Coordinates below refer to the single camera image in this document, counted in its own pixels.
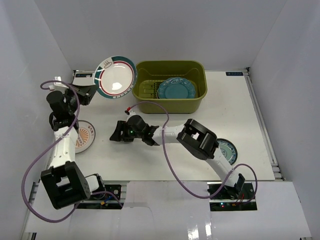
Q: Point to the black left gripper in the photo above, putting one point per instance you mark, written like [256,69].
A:
[81,92]

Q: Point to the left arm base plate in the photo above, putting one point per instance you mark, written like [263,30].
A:
[106,201]

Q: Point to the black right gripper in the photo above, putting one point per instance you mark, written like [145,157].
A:
[121,126]

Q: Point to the blue table label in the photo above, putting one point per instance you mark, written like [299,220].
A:
[83,75]
[234,73]

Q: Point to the orange sunburst plate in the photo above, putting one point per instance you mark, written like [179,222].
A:
[86,136]

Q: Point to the olive green plastic bin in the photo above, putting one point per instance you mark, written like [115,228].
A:
[150,75]

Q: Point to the right blue table label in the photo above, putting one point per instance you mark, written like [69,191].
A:
[234,73]

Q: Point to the teal scalloped plate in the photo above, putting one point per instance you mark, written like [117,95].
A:
[176,88]

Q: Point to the small blue white plate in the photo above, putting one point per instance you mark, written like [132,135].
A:
[228,149]

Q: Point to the white plate teal rim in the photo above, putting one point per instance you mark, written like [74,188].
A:
[115,77]

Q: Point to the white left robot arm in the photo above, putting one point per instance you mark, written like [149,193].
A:
[63,181]

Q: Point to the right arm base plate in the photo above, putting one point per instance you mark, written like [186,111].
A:
[224,202]

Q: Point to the left blue table label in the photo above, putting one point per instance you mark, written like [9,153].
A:
[83,75]

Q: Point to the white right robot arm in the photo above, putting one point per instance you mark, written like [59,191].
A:
[201,142]

